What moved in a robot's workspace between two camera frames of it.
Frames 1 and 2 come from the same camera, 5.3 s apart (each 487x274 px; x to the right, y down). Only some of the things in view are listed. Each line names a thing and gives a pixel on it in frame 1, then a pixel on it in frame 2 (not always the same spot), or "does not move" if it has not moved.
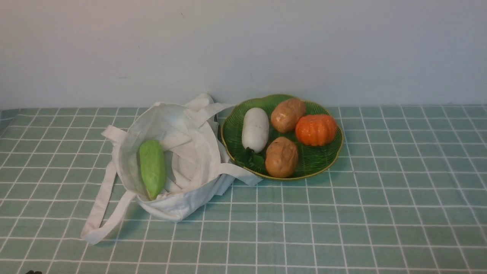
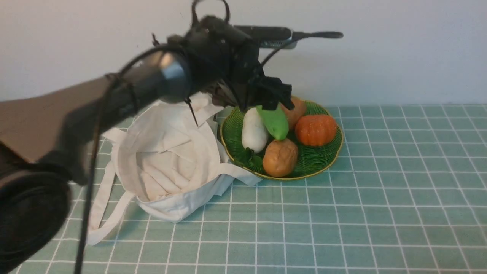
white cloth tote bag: (197, 172) does not move
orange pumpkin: (316, 130) does not move
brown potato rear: (285, 115) does not move
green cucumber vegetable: (153, 167) -> (276, 121)
